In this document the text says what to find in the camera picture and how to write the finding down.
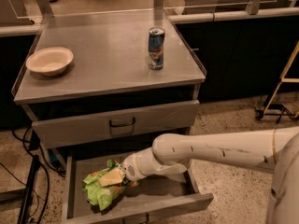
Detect white paper bowl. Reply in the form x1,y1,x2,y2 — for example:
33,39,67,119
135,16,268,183
25,47,74,77

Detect blue energy drink can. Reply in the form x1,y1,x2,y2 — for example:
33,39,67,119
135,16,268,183
148,27,165,70

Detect white horizontal rail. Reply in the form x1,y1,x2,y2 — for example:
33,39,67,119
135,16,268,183
168,7,299,24

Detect yellow wheeled cart frame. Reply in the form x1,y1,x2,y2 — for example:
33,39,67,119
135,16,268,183
255,41,299,124

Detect open grey middle drawer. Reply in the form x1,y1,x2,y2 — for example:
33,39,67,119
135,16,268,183
61,136,215,224

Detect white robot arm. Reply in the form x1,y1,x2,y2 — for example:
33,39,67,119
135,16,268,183
99,127,299,224

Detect grey upper drawer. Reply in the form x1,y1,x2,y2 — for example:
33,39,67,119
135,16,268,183
33,100,199,148

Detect grey drawer cabinet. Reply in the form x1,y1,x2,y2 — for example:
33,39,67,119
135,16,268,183
10,8,207,173

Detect green rice chip bag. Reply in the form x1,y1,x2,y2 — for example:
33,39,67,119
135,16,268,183
82,160,138,211

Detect black floor cables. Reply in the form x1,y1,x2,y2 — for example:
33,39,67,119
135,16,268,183
0,127,67,224

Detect black metal stand leg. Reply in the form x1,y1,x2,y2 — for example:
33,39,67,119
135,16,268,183
17,155,39,224

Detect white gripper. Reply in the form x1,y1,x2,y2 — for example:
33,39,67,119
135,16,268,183
99,154,145,187

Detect black drawer handle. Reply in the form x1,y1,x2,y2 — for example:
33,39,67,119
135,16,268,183
108,117,135,128

